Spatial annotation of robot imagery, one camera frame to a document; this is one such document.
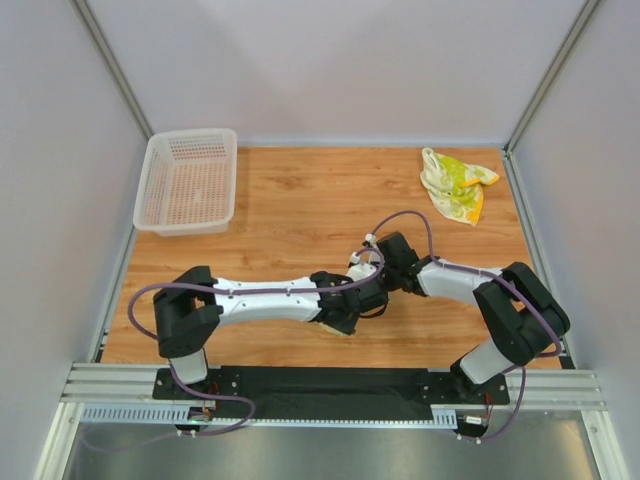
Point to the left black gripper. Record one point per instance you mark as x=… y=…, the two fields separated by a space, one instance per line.
x=373 y=296

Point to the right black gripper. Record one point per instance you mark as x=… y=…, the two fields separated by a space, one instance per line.
x=393 y=248

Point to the green patterned towel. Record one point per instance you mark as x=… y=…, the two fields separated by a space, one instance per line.
x=335 y=330

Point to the white yellow patterned towel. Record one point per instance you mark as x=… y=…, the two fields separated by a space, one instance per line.
x=455 y=188

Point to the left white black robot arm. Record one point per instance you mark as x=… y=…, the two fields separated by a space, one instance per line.
x=188 y=310

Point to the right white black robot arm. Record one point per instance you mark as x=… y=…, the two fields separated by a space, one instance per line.
x=521 y=315

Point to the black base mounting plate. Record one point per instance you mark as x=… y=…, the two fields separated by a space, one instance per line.
x=351 y=393

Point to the white perforated plastic basket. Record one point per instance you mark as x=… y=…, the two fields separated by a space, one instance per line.
x=187 y=184

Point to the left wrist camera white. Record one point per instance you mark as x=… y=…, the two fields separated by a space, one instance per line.
x=362 y=265

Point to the white cable duct strip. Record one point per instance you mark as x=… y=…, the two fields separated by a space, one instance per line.
x=185 y=415

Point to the aluminium frame rail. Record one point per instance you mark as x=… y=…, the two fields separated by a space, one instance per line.
x=545 y=389

